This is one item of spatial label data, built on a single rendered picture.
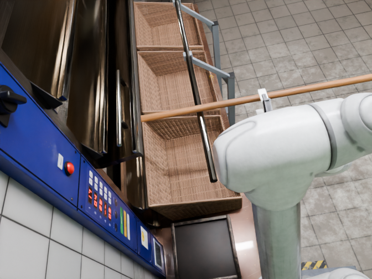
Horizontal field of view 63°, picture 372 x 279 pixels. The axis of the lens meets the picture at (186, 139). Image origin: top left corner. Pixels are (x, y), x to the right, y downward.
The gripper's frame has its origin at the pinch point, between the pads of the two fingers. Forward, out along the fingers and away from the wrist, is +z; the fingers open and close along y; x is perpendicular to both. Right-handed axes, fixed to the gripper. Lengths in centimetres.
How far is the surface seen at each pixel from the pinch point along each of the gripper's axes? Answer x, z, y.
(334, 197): 60, -7, 119
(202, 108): -24.8, 1.3, -1.3
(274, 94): 6.3, 1.4, -1.1
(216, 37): -6, 87, 33
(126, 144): -52, -25, -23
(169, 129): -47, 29, 48
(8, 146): -58, -51, -66
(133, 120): -49, -18, -25
